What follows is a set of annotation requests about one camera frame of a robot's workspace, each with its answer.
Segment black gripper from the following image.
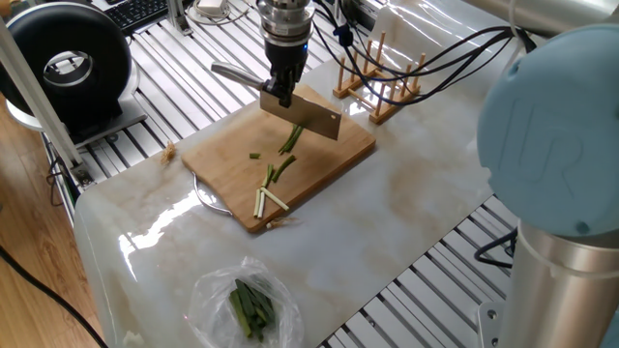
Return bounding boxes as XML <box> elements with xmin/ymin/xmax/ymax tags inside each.
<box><xmin>262</xmin><ymin>41</ymin><xmax>310</xmax><ymax>109</ymax></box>

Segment steel cleaver knife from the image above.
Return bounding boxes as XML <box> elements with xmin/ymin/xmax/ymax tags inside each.
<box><xmin>210</xmin><ymin>61</ymin><xmax>343</xmax><ymax>142</ymax></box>

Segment green garlic stalk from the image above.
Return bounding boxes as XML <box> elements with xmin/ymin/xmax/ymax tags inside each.
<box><xmin>278</xmin><ymin>123</ymin><xmax>306</xmax><ymax>156</ymax></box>

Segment cut green garlic leaf piece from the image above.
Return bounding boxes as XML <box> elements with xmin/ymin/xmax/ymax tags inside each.
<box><xmin>271</xmin><ymin>154</ymin><xmax>297</xmax><ymax>184</ymax></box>

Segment chopped green garlic leaves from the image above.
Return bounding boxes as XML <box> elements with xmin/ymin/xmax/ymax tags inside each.
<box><xmin>227</xmin><ymin>277</ymin><xmax>277</xmax><ymax>342</ymax></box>

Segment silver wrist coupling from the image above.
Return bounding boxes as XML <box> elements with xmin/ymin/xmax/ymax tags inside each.
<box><xmin>255</xmin><ymin>0</ymin><xmax>316</xmax><ymax>48</ymax></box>

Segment wooden peg dish rack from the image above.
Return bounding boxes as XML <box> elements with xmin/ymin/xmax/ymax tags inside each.
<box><xmin>332</xmin><ymin>31</ymin><xmax>427</xmax><ymax>125</ymax></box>

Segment black keyboard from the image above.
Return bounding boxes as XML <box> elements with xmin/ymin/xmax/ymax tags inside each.
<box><xmin>103</xmin><ymin>0</ymin><xmax>170</xmax><ymax>36</ymax></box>

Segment clear plastic bag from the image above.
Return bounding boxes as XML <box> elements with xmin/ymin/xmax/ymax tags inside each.
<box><xmin>187</xmin><ymin>255</ymin><xmax>305</xmax><ymax>348</ymax></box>

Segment black gripper cable bundle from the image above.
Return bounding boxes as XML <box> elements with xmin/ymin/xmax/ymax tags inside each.
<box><xmin>311</xmin><ymin>0</ymin><xmax>538</xmax><ymax>108</ymax></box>

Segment wooden cutting board metal handle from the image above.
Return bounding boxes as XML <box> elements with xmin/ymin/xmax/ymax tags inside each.
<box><xmin>181</xmin><ymin>85</ymin><xmax>377</xmax><ymax>234</ymax></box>

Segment aluminium frame post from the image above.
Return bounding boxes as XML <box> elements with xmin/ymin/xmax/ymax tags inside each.
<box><xmin>166</xmin><ymin>0</ymin><xmax>194</xmax><ymax>38</ymax></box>
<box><xmin>0</xmin><ymin>18</ymin><xmax>96</xmax><ymax>188</ymax></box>

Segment black ring-shaped fan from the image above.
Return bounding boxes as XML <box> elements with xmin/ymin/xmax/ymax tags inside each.
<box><xmin>0</xmin><ymin>2</ymin><xmax>134</xmax><ymax>134</ymax></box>

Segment black cable metal plug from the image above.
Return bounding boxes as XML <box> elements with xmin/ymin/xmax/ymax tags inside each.
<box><xmin>473</xmin><ymin>226</ymin><xmax>518</xmax><ymax>270</ymax></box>

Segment black floor cable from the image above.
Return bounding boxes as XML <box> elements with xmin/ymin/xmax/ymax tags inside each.
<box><xmin>0</xmin><ymin>244</ymin><xmax>110</xmax><ymax>348</ymax></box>

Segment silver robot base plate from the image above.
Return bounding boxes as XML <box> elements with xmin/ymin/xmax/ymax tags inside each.
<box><xmin>477</xmin><ymin>302</ymin><xmax>505</xmax><ymax>348</ymax></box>

